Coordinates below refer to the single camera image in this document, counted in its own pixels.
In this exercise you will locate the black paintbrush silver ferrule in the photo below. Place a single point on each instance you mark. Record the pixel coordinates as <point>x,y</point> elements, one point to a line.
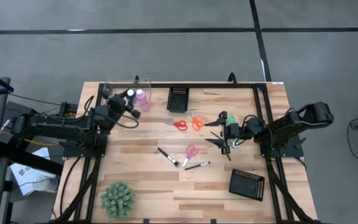
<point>197,166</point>

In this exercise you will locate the small black frame hook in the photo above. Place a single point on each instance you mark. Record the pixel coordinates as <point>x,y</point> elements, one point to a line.
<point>137,79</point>

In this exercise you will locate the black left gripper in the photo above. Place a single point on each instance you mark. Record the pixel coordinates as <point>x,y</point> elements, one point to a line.
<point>117,104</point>

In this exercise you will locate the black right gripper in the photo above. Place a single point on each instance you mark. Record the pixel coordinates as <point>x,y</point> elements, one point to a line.
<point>233,130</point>

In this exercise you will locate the arched black frame hook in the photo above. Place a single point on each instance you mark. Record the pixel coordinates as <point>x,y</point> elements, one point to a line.
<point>232,74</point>

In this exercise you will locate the black controller box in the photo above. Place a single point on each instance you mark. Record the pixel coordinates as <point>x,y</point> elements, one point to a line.
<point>68,107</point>

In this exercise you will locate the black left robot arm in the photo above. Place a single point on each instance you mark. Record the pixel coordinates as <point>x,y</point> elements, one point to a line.
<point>57,127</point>

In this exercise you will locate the green artificial potted plant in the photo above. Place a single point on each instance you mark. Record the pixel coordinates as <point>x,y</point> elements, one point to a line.
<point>117,199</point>

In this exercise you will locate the pink paint bottle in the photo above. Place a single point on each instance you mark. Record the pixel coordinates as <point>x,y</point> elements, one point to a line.
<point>143,102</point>

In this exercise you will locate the black case white lettering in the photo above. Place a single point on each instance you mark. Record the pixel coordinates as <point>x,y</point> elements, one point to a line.
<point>14,107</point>

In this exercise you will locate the black frame clamp bracket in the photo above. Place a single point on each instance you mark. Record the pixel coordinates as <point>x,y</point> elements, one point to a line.
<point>146,221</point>
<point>213,221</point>

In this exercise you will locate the black fluffy round brush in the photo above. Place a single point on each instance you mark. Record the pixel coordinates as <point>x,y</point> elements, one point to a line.
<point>166,155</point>

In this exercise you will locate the clear plastic bin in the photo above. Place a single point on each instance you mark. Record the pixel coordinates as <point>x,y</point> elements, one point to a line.
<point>143,84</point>

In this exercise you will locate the small black mesh tray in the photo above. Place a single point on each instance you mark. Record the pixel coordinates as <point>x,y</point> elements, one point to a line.
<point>178,102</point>

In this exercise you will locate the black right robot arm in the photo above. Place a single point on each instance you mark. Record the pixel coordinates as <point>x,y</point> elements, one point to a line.
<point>291,124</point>

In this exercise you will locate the black metal table frame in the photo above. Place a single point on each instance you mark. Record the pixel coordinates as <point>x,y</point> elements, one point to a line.
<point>213,85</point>

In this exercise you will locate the blue paint bottle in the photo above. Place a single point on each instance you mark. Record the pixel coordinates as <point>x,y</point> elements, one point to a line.
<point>130,92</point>

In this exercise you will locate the black support beam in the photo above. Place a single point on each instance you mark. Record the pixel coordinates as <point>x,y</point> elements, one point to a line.
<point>33,160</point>

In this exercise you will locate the green paint bottle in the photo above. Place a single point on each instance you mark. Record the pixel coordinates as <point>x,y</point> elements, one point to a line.
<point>232,119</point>

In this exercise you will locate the large black mesh tray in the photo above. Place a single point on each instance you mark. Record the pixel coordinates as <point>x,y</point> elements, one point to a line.
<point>245,185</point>

